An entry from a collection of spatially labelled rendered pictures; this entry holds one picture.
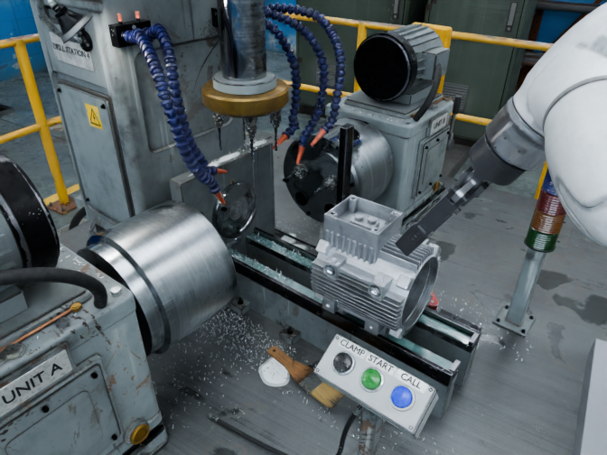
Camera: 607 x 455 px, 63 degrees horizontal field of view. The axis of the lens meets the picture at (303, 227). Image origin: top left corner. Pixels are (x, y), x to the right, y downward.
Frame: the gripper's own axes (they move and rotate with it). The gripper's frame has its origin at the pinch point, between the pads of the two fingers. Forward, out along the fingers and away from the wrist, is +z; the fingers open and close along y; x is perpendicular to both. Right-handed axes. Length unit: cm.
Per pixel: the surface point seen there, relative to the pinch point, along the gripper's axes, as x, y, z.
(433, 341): 18.1, -9.1, 25.4
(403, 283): 4.6, 1.1, 10.5
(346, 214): -13.0, -7.4, 16.8
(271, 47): -328, -456, 319
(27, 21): -474, -202, 348
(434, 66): -31, -65, 8
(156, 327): -18.1, 33.6, 28.1
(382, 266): -0.2, -1.2, 13.5
